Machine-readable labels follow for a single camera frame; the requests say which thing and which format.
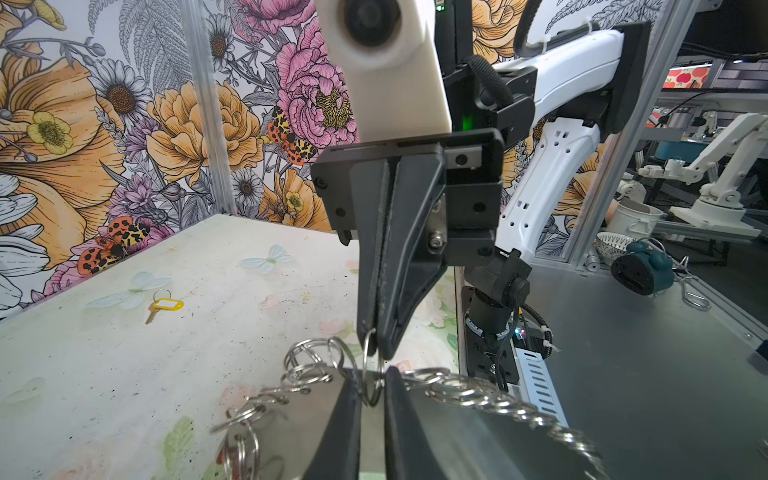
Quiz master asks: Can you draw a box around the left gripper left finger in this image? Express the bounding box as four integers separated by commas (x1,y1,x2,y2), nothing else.
303,369,363,480

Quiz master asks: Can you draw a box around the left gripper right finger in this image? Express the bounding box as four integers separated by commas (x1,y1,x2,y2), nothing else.
384,367,447,480

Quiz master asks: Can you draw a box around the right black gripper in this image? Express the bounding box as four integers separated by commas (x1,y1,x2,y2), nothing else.
311,128,504,360

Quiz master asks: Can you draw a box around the silver metal keyring plate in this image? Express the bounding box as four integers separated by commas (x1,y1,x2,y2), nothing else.
217,337,608,479

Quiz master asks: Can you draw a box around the coloured tagged keys bunch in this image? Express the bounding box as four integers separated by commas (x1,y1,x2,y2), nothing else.
217,421,261,480

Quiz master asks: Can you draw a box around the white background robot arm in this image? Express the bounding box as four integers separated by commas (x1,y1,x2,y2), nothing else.
639,113,767,240

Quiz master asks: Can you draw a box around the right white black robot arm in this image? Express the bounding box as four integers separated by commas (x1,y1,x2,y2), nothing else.
311,1,651,381

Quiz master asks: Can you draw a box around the white patterned bowl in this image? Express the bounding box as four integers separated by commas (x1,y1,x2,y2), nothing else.
595,231,634,266

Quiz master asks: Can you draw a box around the yellow tagged key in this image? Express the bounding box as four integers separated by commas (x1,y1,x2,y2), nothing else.
145,289,184,325

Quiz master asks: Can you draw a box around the teal alarm clock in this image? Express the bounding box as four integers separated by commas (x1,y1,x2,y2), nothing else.
610,240,675,296

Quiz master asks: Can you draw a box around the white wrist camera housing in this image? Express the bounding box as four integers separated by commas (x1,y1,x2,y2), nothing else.
315,1,452,142

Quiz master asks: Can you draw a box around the white perforated cable duct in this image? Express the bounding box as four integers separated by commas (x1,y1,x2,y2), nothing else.
515,348,568,427

